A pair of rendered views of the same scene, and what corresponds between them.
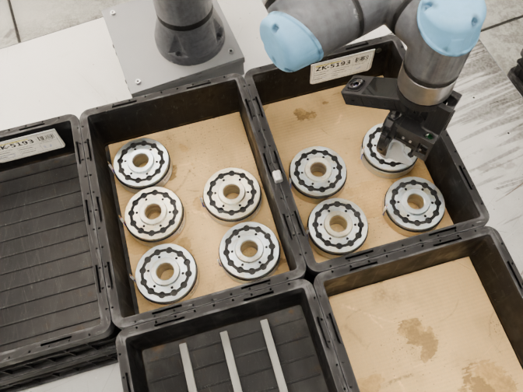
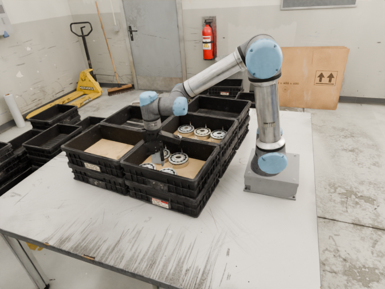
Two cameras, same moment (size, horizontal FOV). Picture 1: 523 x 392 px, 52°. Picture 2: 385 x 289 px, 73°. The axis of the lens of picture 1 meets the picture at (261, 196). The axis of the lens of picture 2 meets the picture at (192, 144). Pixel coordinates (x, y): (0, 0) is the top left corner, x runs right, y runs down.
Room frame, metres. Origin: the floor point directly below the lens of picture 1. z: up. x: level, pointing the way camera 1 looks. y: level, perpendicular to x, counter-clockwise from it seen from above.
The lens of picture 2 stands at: (1.21, -0.90, 1.61)
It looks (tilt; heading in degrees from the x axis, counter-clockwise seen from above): 31 degrees down; 130
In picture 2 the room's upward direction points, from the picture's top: 4 degrees counter-clockwise
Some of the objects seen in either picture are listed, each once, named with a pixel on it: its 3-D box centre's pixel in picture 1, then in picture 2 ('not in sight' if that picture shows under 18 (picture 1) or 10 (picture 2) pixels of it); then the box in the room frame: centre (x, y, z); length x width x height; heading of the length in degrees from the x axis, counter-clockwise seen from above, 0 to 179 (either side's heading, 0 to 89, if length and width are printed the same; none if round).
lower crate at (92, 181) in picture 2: not in sight; (114, 164); (0.07, -0.25, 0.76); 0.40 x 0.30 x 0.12; 12
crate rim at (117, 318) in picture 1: (185, 190); (196, 128); (0.40, 0.12, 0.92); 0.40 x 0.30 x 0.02; 12
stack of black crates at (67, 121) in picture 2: not in sight; (60, 131); (-1.49, 0.13, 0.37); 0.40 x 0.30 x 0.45; 108
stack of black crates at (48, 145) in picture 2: not in sight; (61, 156); (-0.99, -0.13, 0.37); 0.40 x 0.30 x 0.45; 108
